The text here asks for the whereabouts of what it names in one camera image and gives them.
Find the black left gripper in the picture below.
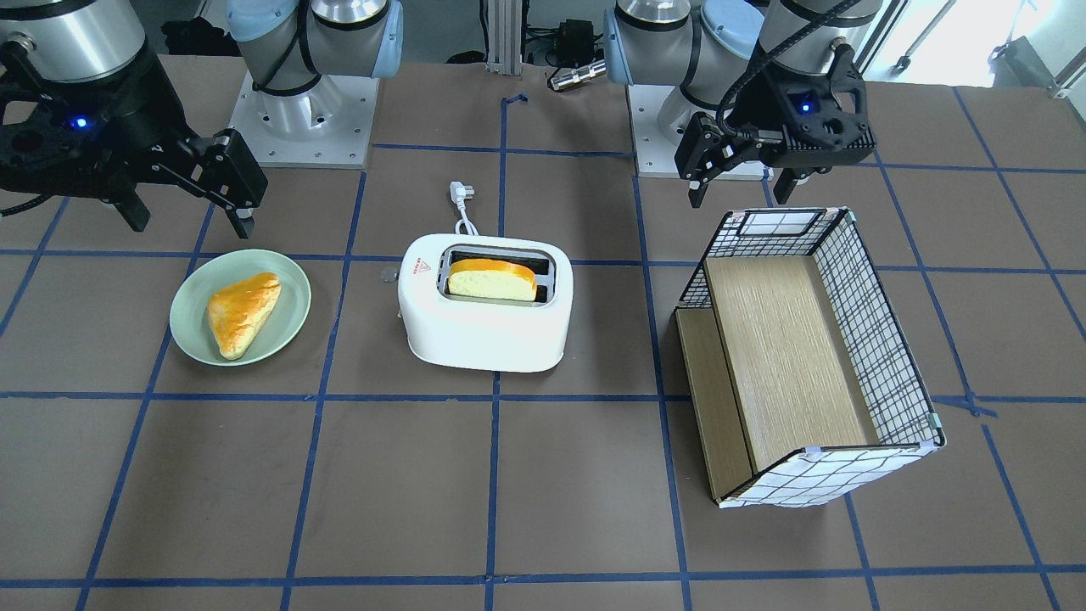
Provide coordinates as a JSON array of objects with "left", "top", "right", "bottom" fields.
[{"left": 675, "top": 44, "right": 876, "bottom": 209}]

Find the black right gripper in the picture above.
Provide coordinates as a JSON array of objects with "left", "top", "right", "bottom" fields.
[{"left": 3, "top": 51, "right": 268, "bottom": 239}]

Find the white toaster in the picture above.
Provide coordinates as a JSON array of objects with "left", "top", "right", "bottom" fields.
[{"left": 397, "top": 233, "right": 574, "bottom": 373}]

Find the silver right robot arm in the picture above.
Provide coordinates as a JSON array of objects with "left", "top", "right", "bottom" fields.
[{"left": 3, "top": 1, "right": 404, "bottom": 238}]

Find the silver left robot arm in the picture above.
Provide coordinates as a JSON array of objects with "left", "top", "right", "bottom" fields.
[{"left": 604, "top": 1, "right": 881, "bottom": 208}]

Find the bread slice in toaster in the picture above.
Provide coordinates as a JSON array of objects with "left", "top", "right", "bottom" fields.
[{"left": 447, "top": 258, "right": 538, "bottom": 301}]

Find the triangular bread on plate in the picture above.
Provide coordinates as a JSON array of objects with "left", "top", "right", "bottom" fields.
[{"left": 207, "top": 272, "right": 282, "bottom": 361}]

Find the green plate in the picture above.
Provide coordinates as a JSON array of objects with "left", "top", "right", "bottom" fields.
[{"left": 171, "top": 249, "right": 311, "bottom": 367}]

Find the silver cylinder in background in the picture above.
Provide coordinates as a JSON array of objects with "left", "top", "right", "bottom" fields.
[{"left": 546, "top": 59, "right": 607, "bottom": 92}]

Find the black power adapter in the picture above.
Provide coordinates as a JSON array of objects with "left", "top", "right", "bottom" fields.
[{"left": 555, "top": 20, "right": 595, "bottom": 64}]

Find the grid-patterned wooden box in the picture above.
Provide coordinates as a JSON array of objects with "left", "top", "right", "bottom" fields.
[{"left": 674, "top": 206, "right": 947, "bottom": 509}]

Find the aluminium frame post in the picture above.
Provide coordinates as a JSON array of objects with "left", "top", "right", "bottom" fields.
[{"left": 484, "top": 0, "right": 525, "bottom": 77}]

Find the white toaster power cord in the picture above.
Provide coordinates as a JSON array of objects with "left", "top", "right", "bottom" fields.
[{"left": 449, "top": 181, "right": 480, "bottom": 238}]

